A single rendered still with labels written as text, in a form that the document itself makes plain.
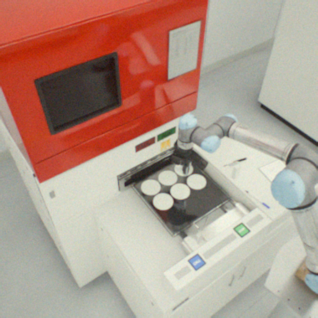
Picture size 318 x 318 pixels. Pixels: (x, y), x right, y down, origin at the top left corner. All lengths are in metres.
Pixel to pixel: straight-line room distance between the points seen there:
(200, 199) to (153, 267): 0.40
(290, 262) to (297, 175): 0.64
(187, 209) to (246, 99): 2.36
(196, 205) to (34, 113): 0.90
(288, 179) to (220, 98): 2.70
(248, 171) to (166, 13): 0.91
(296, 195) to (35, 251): 2.00
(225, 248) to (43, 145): 0.86
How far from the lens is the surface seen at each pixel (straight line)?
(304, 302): 1.70
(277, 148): 1.36
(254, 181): 1.78
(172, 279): 1.46
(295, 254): 1.78
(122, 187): 1.80
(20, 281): 2.66
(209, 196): 1.75
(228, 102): 3.79
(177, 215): 1.67
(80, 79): 1.23
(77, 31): 1.14
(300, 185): 1.20
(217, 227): 1.68
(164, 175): 1.82
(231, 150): 1.89
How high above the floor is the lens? 2.30
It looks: 47 degrees down
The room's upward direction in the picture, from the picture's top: 1 degrees clockwise
